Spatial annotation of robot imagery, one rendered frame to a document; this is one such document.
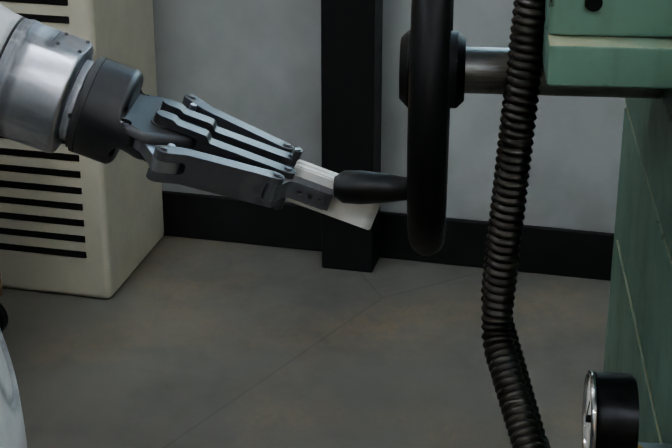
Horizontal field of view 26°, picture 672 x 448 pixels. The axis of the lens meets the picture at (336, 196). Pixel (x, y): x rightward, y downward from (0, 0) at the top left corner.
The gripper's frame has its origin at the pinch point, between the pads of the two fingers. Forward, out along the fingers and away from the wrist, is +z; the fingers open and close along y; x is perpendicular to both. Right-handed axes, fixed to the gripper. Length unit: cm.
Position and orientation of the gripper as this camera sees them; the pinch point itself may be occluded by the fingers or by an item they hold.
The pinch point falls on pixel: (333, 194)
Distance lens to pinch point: 110.0
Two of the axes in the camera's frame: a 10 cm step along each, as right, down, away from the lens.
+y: 0.9, -3.9, 9.2
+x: -3.4, 8.5, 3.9
